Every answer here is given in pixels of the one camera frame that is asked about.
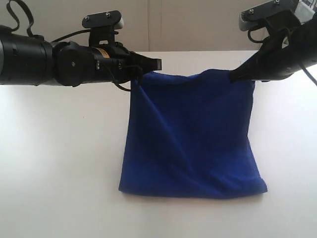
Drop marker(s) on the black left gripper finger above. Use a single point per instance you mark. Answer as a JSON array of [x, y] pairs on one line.
[[145, 63]]

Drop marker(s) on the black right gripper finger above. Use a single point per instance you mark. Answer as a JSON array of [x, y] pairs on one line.
[[245, 72]]

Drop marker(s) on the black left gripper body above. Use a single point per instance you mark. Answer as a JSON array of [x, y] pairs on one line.
[[75, 64]]

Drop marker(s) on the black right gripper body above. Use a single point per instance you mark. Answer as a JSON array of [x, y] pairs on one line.
[[300, 54]]

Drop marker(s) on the blue microfiber towel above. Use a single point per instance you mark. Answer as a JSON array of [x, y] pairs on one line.
[[187, 137]]

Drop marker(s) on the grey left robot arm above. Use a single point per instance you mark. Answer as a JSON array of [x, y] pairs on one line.
[[34, 61]]

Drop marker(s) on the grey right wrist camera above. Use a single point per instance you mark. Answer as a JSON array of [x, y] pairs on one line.
[[250, 18]]

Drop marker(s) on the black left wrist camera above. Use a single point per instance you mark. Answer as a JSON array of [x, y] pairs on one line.
[[103, 26]]

